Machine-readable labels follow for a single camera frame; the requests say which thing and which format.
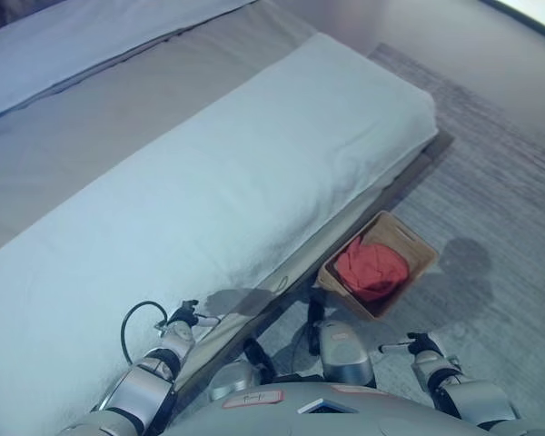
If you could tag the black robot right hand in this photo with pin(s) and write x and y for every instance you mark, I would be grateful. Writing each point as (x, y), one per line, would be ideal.
(420, 346)

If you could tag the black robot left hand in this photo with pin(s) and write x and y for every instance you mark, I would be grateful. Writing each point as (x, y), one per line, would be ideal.
(181, 318)

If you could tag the red garment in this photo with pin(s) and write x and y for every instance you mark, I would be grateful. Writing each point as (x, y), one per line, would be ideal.
(372, 272)

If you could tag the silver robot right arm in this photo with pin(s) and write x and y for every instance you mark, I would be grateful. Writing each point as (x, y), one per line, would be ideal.
(463, 395)

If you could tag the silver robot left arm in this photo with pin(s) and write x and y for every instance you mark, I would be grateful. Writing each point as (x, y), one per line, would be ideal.
(145, 386)

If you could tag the woven wooden basket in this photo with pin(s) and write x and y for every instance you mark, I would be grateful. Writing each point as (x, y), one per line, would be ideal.
(418, 263)

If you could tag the white fluffy bed blanket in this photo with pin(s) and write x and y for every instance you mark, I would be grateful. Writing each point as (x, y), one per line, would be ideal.
(186, 204)

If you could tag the bed with grey sheet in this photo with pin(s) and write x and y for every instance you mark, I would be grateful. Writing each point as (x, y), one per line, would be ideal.
(141, 100)

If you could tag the silver robot right leg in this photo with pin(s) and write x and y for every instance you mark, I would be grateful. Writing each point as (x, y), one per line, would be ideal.
(345, 354)

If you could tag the silver robot leg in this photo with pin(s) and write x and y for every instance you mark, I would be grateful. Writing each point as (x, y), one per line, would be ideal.
(231, 379)
(345, 354)

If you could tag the silver robot left leg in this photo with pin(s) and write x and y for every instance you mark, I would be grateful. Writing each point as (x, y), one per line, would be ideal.
(231, 379)

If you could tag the black robot left foot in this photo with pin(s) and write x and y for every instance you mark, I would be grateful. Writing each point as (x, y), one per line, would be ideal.
(256, 356)

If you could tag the black robot foot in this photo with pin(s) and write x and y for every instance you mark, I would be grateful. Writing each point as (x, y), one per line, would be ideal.
(256, 356)
(315, 311)

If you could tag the black robot right foot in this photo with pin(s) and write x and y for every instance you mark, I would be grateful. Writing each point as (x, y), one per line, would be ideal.
(315, 311)

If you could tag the white framed chest device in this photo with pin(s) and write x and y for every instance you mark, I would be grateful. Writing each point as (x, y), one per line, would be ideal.
(322, 406)

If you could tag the grey robot torso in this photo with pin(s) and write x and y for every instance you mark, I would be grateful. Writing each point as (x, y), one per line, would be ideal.
(327, 420)

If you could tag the grey striped rug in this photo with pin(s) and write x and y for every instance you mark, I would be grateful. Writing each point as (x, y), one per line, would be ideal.
(481, 181)

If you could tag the white pillow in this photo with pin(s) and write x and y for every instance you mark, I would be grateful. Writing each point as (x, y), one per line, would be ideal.
(72, 50)

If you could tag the black baseboard strip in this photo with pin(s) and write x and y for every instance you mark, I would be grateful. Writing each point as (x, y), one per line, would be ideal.
(536, 16)

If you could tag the brown bed frame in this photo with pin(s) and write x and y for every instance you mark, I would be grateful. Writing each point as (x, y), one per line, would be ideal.
(409, 177)

